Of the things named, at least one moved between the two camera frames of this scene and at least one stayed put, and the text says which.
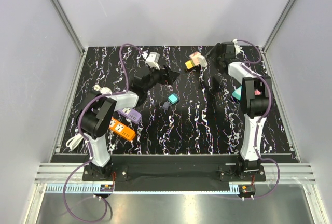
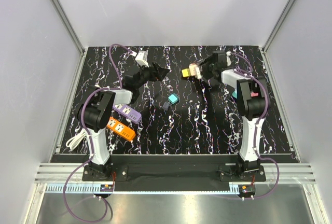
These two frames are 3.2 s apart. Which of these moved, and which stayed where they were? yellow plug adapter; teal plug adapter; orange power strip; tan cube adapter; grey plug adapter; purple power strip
Moved: yellow plug adapter; tan cube adapter
Stayed: orange power strip; teal plug adapter; grey plug adapter; purple power strip
